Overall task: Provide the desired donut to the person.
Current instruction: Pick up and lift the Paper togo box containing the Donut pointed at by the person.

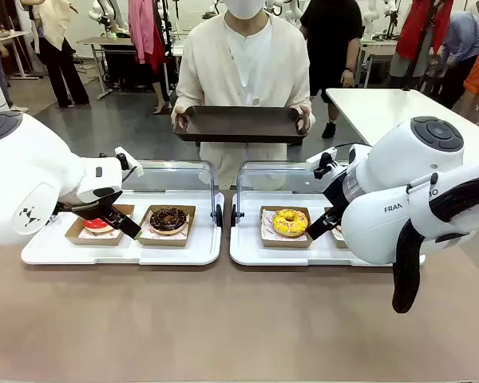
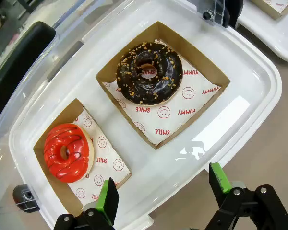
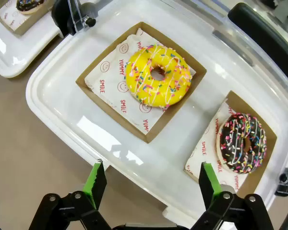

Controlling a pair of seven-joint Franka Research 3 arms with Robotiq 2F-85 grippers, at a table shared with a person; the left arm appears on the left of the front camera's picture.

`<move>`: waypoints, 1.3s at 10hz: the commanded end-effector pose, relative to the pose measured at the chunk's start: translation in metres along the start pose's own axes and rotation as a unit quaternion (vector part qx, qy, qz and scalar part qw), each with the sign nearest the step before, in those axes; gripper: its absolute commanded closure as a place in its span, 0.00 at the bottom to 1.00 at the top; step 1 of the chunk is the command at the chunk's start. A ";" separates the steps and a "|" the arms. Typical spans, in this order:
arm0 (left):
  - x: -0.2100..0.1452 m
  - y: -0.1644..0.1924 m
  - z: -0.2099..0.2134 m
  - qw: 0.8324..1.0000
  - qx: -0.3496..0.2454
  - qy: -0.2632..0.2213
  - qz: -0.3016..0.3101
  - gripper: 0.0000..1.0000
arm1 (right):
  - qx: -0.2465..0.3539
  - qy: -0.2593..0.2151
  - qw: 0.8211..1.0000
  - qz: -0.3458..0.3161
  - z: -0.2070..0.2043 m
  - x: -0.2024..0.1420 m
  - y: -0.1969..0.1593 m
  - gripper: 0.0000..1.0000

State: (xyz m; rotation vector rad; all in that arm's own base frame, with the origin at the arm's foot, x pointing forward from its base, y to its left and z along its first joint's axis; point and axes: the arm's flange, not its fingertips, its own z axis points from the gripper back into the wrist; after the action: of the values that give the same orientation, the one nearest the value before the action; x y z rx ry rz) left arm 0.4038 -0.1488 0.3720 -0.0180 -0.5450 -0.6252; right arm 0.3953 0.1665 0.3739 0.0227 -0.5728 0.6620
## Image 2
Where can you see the yellow glazed donut in tray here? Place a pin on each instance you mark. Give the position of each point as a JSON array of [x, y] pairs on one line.
[[273, 8]]

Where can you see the clear plastic case lid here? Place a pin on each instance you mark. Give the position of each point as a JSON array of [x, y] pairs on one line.
[[69, 28]]

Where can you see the white display case tray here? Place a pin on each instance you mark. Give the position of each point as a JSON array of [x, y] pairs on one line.
[[158, 163], [278, 36]]

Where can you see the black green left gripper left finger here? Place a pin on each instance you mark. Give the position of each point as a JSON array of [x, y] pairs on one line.
[[108, 198]]

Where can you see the white printed paper liner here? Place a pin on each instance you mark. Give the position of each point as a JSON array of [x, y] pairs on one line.
[[172, 119], [105, 153]]

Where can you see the chocolate donut in paper tray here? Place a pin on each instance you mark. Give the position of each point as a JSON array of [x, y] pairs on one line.
[[163, 31]]

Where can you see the chocolate donut with nut bits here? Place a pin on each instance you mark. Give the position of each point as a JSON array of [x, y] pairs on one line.
[[163, 86]]

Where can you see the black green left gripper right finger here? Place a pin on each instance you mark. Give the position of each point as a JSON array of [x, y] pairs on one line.
[[220, 184]]

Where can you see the red glazed donut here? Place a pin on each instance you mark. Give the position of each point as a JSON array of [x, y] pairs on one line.
[[60, 194], [72, 167]]

